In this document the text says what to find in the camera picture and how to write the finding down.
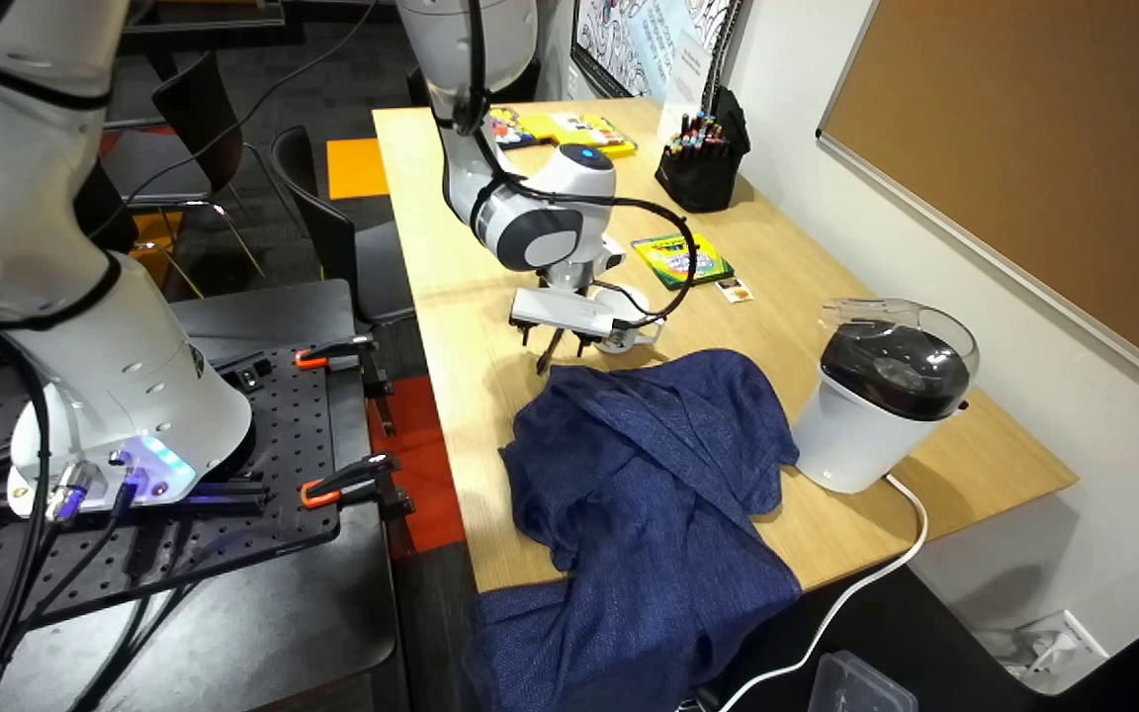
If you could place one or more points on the white popcorn machine clear dome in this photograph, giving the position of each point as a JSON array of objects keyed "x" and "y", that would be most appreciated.
[{"x": 879, "y": 397}]

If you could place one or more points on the silver wrist camera bar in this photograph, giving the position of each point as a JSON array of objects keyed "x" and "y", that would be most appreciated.
[{"x": 568, "y": 309}]

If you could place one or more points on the black plastic chair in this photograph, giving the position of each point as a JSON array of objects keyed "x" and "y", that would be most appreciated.
[
  {"x": 346, "y": 223},
  {"x": 195, "y": 133}
]

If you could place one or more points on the black perforated mounting board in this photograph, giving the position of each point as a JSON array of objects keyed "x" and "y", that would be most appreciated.
[{"x": 199, "y": 541}]

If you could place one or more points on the brown cork board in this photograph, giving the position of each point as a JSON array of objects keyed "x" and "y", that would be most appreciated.
[{"x": 1044, "y": 161}]

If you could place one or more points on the dark blue cloth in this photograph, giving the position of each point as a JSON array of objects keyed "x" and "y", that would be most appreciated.
[{"x": 648, "y": 527}]

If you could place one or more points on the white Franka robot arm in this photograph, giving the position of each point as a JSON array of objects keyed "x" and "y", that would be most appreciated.
[{"x": 81, "y": 331}]

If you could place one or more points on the green yellow marker box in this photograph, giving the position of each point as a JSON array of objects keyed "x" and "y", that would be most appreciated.
[{"x": 683, "y": 258}]

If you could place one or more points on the small brown printed card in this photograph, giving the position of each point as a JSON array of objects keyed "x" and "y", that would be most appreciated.
[{"x": 731, "y": 289}]

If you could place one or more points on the clear plastic container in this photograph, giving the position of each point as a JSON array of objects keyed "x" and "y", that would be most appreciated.
[{"x": 859, "y": 684}]

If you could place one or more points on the black marker organizer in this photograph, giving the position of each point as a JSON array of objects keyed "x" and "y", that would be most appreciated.
[{"x": 704, "y": 161}]

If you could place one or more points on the yellow flat box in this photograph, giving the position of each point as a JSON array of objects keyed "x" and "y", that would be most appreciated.
[{"x": 569, "y": 128}]

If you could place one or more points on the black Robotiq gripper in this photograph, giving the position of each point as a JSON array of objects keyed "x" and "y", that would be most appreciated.
[{"x": 573, "y": 335}]

